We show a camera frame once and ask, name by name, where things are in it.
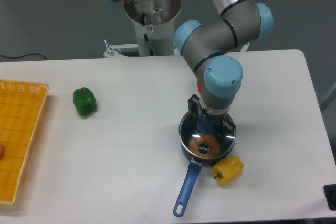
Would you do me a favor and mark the yellow bell pepper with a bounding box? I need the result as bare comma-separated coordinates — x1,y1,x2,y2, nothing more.
211,156,244,186

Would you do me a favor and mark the black cable on floor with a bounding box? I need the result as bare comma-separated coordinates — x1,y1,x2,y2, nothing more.
0,53,48,61

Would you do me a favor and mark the black device at table edge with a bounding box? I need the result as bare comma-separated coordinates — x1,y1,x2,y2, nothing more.
323,184,336,211

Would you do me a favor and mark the dark pot with blue handle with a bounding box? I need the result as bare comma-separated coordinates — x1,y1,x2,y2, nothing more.
172,110,237,218

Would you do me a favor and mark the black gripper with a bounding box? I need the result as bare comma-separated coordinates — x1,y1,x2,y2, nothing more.
187,94,236,136

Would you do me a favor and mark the glazed donut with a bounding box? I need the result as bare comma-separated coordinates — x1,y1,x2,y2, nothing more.
187,133,221,157

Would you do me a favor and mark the left metal bracket bolt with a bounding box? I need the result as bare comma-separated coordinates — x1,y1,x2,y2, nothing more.
104,39,114,58

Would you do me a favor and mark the red bell pepper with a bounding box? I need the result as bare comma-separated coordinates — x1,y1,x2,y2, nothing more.
197,81,202,94

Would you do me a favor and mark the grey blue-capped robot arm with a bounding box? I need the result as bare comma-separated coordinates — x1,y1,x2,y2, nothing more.
105,0,274,134

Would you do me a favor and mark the glass pot lid blue knob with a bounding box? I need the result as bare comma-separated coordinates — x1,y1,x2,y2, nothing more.
178,111,236,163

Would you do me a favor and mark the yellow woven basket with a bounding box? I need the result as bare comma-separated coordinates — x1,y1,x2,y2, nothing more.
1,79,49,205

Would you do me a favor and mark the green bell pepper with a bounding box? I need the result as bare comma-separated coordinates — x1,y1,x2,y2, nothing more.
73,87,97,117

